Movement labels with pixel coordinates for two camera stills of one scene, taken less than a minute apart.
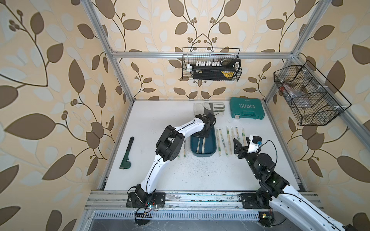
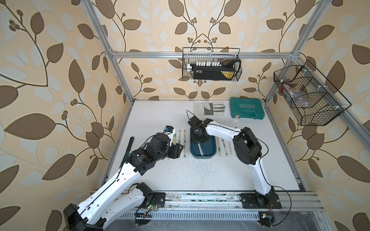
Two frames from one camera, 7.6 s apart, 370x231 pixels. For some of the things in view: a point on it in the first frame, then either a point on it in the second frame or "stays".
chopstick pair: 228,133 stays
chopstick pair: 218,143 → 226,150
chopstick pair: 218,138 stays
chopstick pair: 184,154 stays
